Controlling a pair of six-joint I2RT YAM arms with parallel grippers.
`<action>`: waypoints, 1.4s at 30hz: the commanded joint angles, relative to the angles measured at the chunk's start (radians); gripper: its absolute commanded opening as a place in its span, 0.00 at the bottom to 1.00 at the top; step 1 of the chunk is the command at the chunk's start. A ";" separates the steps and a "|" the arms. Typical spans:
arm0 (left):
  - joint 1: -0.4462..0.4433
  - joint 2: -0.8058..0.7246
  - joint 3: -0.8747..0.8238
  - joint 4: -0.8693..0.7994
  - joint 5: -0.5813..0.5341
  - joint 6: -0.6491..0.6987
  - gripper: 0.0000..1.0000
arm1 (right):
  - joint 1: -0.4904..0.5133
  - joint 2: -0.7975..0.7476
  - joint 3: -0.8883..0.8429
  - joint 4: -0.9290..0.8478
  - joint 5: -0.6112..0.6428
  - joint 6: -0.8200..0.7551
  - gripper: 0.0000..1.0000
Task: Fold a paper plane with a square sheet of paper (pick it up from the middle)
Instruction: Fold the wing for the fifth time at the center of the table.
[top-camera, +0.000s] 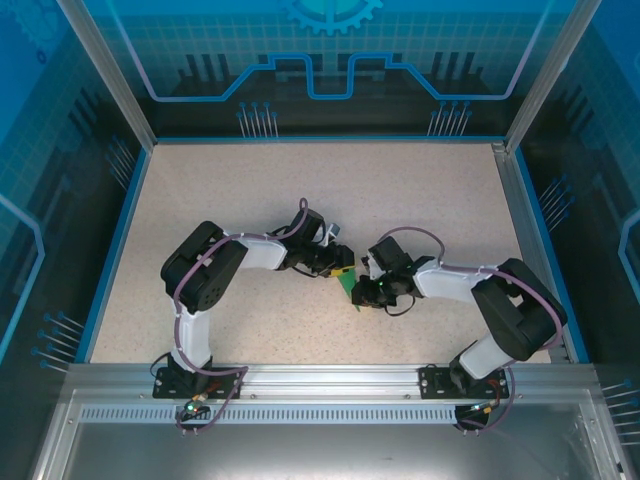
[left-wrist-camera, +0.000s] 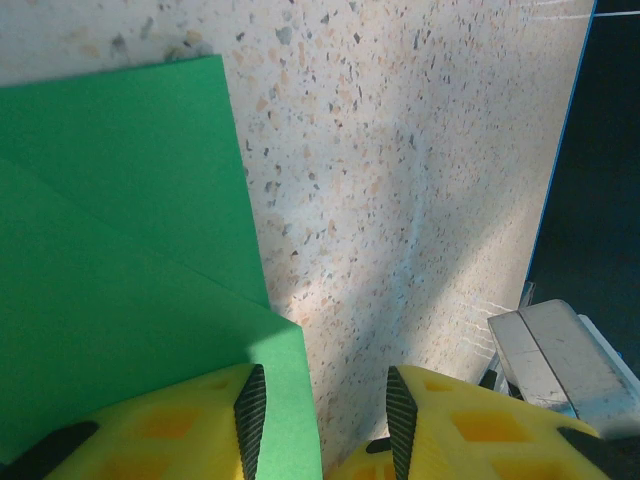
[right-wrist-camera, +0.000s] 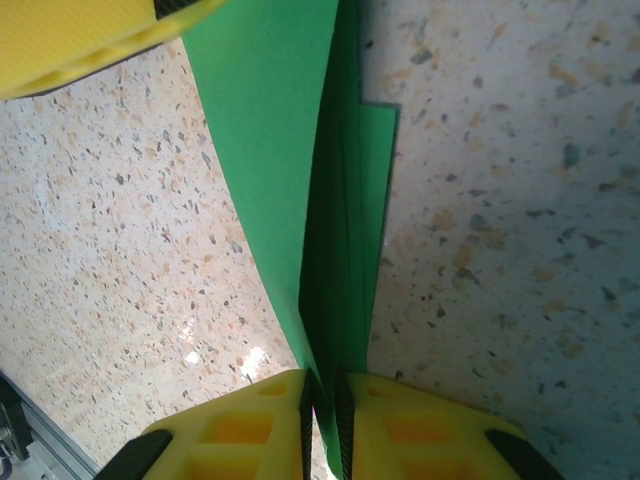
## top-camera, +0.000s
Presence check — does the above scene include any aluminium frame post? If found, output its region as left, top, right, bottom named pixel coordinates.
left=55, top=0, right=159, bottom=149
left=502, top=0, right=604, bottom=154

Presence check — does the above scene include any slotted grey cable duct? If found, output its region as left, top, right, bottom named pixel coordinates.
left=78, top=405, right=504, bottom=426

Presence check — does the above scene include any blue printed back panel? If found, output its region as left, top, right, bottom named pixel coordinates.
left=82, top=0, right=579, bottom=139

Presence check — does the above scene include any aluminium side rail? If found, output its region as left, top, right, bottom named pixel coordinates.
left=492, top=142, right=575, bottom=364

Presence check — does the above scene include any cable connector with orange wires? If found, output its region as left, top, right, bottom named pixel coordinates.
left=467, top=398, right=503, bottom=417

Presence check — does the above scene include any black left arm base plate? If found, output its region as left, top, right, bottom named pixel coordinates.
left=152, top=366, right=245, bottom=400

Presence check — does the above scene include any cable connector with green light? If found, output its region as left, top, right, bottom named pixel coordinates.
left=180, top=393, right=209, bottom=420

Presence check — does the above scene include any blue printed side panel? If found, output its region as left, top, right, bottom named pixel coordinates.
left=512, top=0, right=640, bottom=451
left=0, top=0, right=154, bottom=480

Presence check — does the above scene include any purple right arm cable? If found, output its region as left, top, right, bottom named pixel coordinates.
left=373, top=227, right=569, bottom=432

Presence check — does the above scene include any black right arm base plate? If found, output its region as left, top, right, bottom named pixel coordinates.
left=418, top=365, right=509, bottom=400

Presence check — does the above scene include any aluminium mounting beam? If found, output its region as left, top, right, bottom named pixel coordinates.
left=67, top=363, right=599, bottom=401

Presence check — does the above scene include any green cloth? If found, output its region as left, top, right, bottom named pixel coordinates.
left=335, top=266, right=365, bottom=313

